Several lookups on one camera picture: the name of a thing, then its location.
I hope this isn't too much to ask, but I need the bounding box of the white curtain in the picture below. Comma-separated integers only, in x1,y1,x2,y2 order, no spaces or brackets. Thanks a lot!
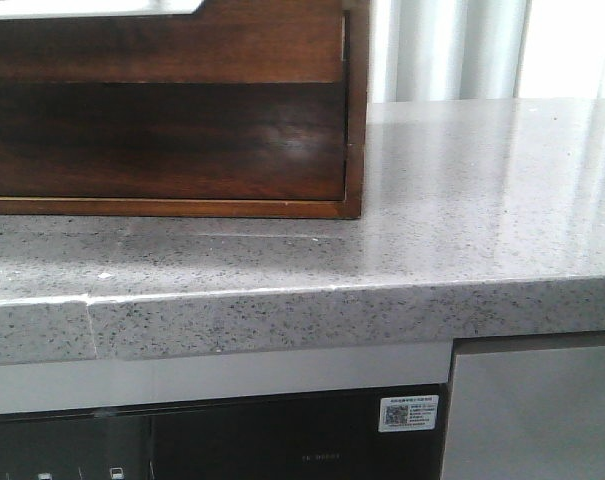
369,1,605,103

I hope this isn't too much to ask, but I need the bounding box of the grey cabinet door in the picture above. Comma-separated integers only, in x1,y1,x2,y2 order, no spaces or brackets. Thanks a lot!
441,346,605,479

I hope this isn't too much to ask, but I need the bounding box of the black built-in appliance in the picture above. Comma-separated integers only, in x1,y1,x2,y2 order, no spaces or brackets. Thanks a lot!
0,384,448,479

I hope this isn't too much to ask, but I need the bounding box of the dark wooden drawer box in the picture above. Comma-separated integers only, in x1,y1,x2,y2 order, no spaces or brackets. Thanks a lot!
0,0,374,220

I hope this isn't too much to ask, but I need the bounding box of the dark wooden drawer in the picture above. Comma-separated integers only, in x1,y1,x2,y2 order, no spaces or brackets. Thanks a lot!
0,10,351,202

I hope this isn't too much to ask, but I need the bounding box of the white QR code sticker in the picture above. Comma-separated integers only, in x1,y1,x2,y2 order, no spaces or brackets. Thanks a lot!
378,395,439,433

